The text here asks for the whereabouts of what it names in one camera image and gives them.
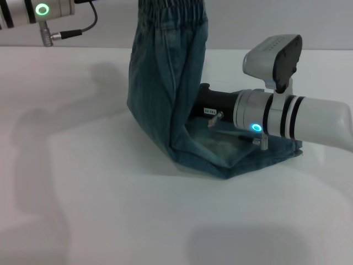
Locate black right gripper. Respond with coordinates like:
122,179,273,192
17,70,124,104
191,82,241,125

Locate blue denim shorts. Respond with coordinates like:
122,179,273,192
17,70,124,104
126,0,304,181

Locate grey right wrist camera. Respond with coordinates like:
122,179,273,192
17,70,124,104
242,34,303,93

